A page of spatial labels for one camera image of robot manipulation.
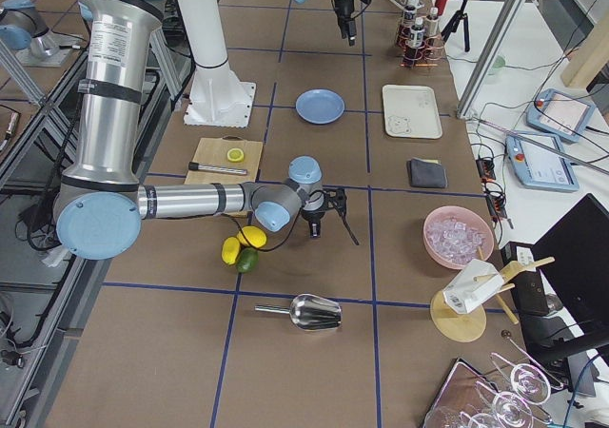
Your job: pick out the mint green bowl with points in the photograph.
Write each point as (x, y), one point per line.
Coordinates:
(495, 70)

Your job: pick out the metal scoop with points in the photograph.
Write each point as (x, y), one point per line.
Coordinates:
(309, 312)

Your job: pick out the half lemon slice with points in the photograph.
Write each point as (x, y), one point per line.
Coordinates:
(235, 155)

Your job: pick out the black monitor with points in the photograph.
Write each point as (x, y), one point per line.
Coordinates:
(579, 276)

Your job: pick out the black mini tripod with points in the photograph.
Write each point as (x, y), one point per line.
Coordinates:
(460, 17)

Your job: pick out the copper wire bottle rack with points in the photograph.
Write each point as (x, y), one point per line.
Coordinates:
(429, 58)

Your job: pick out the dark drink bottle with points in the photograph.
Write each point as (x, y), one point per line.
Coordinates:
(431, 29)
(407, 21)
(414, 42)

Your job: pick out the cream rectangular tray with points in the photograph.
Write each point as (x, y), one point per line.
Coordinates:
(411, 112)

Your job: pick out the wooden paper towel stand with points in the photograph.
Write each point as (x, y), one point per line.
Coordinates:
(469, 327)

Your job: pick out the white camera pole base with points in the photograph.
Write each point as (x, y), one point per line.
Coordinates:
(217, 97)

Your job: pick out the pink bowl with ice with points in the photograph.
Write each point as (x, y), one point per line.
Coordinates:
(453, 236)

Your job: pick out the yellow lemon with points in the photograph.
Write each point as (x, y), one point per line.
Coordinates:
(230, 251)
(252, 236)

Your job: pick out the aluminium frame post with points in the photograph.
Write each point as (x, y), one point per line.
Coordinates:
(507, 15)

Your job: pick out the blue teach pendant tablet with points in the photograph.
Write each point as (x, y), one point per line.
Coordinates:
(538, 168)

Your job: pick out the wooden cutting board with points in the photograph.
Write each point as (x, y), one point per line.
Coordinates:
(214, 152)

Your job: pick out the green lime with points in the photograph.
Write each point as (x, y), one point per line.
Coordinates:
(247, 260)

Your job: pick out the black handled knife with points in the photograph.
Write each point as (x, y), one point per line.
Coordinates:
(220, 169)

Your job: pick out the white carton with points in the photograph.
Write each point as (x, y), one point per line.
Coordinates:
(474, 285)

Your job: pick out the dark grey folded cloth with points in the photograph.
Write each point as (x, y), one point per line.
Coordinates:
(425, 174)

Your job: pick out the blue plate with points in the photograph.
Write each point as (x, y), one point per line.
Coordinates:
(320, 106)

